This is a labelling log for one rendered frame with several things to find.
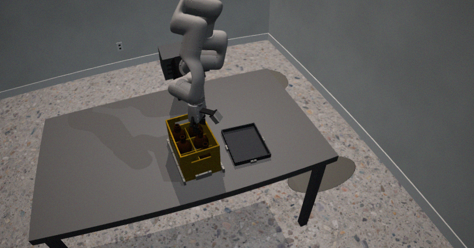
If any yellow translucent crate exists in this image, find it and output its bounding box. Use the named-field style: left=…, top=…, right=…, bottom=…
left=167, top=115, right=221, bottom=182

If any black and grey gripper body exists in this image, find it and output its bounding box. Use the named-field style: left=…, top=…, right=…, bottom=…
left=188, top=100, right=206, bottom=124

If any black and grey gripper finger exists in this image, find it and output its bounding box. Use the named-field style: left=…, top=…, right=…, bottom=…
left=199, top=115, right=206, bottom=125
left=189, top=117, right=200, bottom=134

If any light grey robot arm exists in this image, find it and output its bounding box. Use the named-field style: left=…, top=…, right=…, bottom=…
left=168, top=0, right=228, bottom=105

